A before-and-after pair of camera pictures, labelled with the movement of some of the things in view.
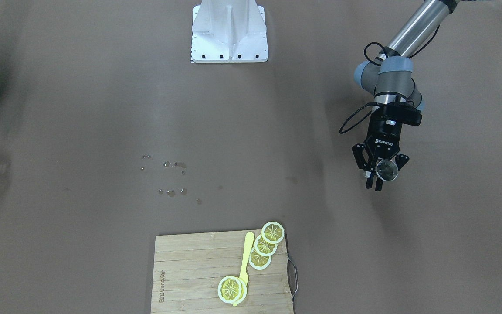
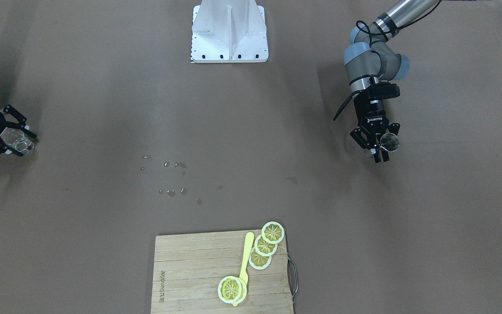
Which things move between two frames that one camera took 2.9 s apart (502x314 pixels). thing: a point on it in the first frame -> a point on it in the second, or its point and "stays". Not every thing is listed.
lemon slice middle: (264, 248) stays
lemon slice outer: (273, 232) stays
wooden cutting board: (188, 268) stays
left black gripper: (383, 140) -> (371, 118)
